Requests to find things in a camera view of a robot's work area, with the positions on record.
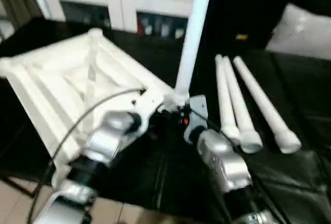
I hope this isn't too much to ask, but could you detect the black sofa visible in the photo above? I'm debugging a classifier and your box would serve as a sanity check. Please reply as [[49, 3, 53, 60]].
[[192, 0, 331, 54]]

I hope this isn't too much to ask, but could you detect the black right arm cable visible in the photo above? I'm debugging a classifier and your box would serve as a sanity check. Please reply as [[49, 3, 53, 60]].
[[189, 108, 288, 224]]

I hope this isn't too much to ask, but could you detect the brown curtain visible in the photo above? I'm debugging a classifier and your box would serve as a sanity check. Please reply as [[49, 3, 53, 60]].
[[0, 0, 44, 35]]

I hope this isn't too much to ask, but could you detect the grey printed cushion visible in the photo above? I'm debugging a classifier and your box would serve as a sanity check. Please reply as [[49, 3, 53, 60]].
[[265, 3, 331, 61]]

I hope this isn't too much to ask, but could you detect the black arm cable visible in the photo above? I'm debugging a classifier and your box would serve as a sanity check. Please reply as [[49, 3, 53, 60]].
[[189, 108, 288, 224], [25, 87, 147, 224]]

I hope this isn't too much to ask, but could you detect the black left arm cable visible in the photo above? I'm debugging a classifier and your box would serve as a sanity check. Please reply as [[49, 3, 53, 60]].
[[25, 87, 147, 224]]

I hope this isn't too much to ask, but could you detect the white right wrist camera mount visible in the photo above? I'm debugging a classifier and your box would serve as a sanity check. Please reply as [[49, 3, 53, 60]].
[[183, 94, 209, 144]]

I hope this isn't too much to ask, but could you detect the white plastic table top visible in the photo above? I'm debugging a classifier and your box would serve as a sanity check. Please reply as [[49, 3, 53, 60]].
[[0, 27, 192, 190]]

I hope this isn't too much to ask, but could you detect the white plastic table leg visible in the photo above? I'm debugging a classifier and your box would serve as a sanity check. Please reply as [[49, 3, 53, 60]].
[[214, 54, 242, 142], [173, 0, 215, 109], [222, 55, 264, 154], [232, 56, 302, 154]]

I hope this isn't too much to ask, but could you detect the black work mat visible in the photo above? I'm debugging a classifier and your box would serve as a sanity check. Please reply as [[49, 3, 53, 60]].
[[0, 17, 331, 224]]

